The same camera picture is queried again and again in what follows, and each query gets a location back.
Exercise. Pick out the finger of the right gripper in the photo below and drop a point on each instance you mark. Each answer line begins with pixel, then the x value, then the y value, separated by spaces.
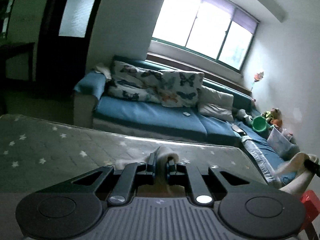
pixel 313 167

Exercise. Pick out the clear plastic storage box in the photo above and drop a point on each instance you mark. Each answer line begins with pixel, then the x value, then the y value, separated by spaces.
pixel 281 145

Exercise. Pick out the red plastic stool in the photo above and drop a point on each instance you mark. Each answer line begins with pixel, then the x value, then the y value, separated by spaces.
pixel 312 206

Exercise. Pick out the plush toy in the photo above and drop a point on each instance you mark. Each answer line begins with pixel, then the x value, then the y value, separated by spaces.
pixel 273 117

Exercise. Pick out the window with green frame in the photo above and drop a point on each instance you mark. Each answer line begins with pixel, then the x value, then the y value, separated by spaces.
pixel 217 30

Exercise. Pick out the dark wooden door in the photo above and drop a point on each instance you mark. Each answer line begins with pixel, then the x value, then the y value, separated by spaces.
pixel 64 38

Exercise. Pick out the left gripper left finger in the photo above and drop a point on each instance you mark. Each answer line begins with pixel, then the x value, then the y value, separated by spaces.
pixel 132 174

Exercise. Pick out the blue sofa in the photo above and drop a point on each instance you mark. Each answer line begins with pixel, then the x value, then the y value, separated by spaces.
pixel 95 108

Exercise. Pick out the green plastic bucket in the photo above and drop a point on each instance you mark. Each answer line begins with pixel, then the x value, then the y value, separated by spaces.
pixel 259 124

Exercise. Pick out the large butterfly pillow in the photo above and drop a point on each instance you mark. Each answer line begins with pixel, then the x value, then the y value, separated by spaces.
pixel 180 88

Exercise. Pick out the white pillow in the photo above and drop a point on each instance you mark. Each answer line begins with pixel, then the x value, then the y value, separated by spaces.
pixel 215 104

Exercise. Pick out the green quilted star tablecloth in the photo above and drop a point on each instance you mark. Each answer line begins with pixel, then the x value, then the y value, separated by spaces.
pixel 37 153

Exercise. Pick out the colourful pinwheel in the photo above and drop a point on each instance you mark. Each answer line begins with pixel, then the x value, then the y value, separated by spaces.
pixel 257 77

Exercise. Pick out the cream sweatshirt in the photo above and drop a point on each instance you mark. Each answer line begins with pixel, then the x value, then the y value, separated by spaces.
pixel 160 188

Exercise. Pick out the grey stuffed toy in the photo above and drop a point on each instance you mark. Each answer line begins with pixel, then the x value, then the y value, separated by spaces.
pixel 244 117

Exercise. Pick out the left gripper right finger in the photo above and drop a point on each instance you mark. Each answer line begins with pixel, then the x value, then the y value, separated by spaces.
pixel 188 176

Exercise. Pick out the long butterfly pillow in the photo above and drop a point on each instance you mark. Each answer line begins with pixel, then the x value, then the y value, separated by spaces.
pixel 134 83

